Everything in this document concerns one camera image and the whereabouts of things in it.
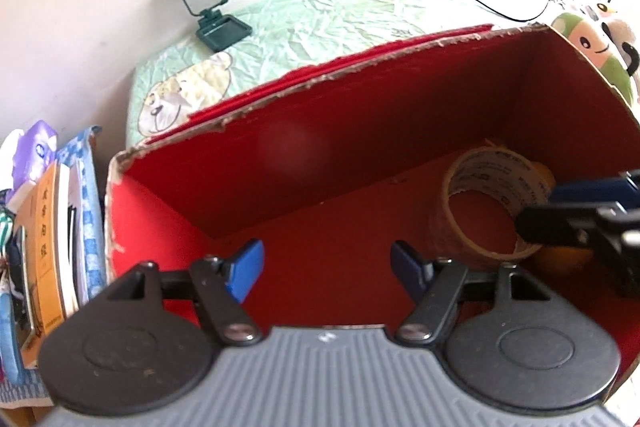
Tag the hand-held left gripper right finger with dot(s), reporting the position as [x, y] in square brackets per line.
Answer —
[407, 272]

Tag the red cardboard box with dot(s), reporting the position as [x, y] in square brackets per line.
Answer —
[350, 132]

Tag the orange book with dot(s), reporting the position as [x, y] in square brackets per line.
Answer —
[42, 257]

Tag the white book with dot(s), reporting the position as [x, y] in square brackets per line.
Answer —
[70, 232]

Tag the light green printed bedsheet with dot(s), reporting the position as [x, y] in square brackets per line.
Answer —
[325, 17]

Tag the pile of books and clothes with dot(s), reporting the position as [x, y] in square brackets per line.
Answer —
[92, 217]

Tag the purple packet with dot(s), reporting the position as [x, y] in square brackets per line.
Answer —
[30, 152]

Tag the black notebook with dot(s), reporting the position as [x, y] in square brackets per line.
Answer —
[17, 282]

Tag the brown dried gourd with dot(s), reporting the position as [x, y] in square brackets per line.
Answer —
[560, 257]

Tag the green white striped garment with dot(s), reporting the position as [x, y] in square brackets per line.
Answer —
[5, 227]

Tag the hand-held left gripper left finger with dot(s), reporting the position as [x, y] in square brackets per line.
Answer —
[245, 272]

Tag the blue pouch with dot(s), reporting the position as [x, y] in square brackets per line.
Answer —
[7, 337]

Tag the white plush toy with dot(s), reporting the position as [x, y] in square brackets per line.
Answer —
[626, 32]

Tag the green plush toy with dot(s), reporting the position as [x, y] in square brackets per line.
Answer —
[585, 42]

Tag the printed packing tape roll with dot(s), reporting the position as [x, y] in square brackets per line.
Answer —
[480, 167]

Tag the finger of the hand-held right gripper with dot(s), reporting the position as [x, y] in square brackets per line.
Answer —
[590, 192]
[550, 222]

